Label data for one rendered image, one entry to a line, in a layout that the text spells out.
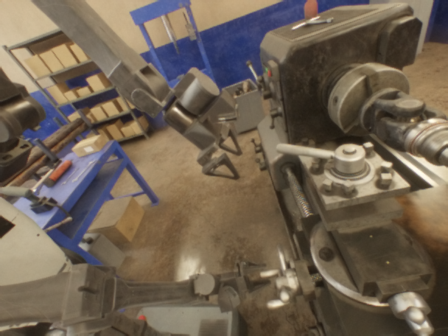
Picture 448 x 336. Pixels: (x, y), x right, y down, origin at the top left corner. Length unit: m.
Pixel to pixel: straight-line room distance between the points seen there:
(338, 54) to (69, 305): 1.08
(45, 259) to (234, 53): 3.97
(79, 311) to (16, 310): 0.07
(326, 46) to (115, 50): 0.79
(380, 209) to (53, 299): 0.63
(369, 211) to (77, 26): 0.67
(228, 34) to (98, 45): 3.83
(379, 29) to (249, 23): 3.30
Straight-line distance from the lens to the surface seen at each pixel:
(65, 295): 0.45
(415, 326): 0.54
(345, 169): 0.53
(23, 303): 0.45
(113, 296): 0.55
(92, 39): 0.47
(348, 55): 1.08
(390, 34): 1.08
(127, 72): 0.45
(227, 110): 0.43
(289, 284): 0.67
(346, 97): 0.89
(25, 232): 0.73
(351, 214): 0.58
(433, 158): 0.72
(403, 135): 0.76
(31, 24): 5.14
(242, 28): 4.25
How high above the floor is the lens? 1.51
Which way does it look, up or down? 36 degrees down
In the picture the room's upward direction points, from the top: 21 degrees counter-clockwise
